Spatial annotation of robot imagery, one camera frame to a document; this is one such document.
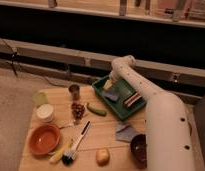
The grey folded cloth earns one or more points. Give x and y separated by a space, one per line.
125 132

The brown grape bunch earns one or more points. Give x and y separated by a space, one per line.
78 110

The small metal cup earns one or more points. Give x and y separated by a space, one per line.
74 90

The light green cup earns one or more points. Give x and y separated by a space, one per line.
39 98

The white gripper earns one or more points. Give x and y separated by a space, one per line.
108 84

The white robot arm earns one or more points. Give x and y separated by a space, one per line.
169 146

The yellow banana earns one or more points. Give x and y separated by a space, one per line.
56 157

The green plastic tray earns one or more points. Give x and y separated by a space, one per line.
125 91

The orange red bowl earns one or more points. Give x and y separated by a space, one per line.
44 139

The white round container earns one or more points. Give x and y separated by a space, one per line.
45 113

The dark brown bowl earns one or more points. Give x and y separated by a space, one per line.
138 150

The green cucumber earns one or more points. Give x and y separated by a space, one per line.
96 111

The white handled dish brush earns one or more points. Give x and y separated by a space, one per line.
69 155

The yellow potato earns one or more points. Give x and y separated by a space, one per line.
102 156

